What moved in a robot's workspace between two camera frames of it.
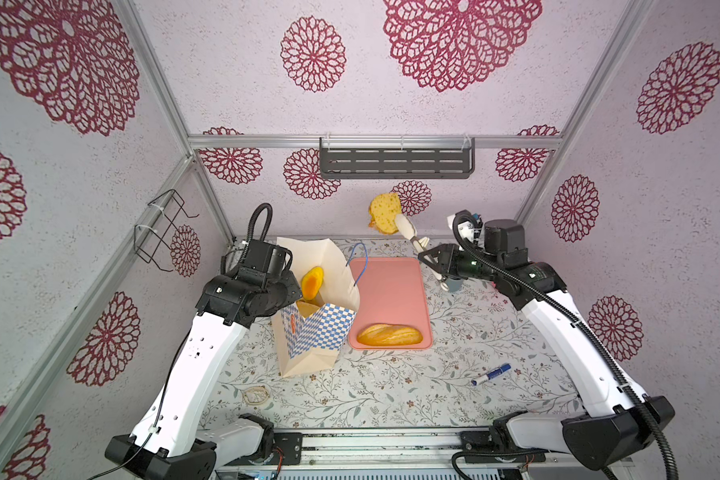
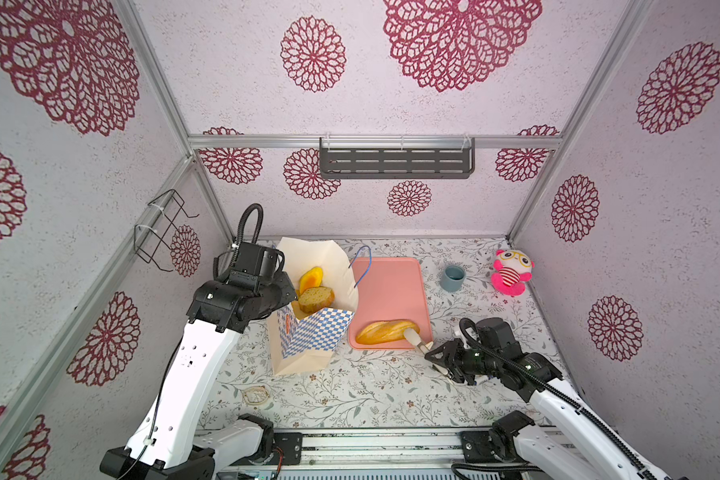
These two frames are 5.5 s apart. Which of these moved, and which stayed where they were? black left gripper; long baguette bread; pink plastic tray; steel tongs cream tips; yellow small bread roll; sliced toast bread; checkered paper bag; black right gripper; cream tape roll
Moved: steel tongs cream tips; sliced toast bread; black right gripper
Stayed: yellow small bread roll; pink plastic tray; checkered paper bag; black left gripper; cream tape roll; long baguette bread
